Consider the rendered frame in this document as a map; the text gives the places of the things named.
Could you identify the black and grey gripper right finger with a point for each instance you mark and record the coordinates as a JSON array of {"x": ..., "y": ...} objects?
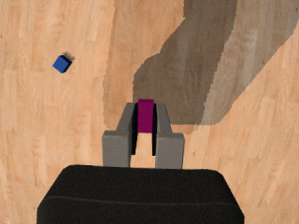
[{"x": 167, "y": 147}]

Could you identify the short magenta rod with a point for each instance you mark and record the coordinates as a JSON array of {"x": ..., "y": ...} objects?
[{"x": 145, "y": 113}]

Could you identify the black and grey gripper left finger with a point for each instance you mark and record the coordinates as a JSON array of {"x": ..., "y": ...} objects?
[{"x": 118, "y": 146}]

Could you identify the small blue cube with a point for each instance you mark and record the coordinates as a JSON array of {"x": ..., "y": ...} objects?
[{"x": 62, "y": 64}]

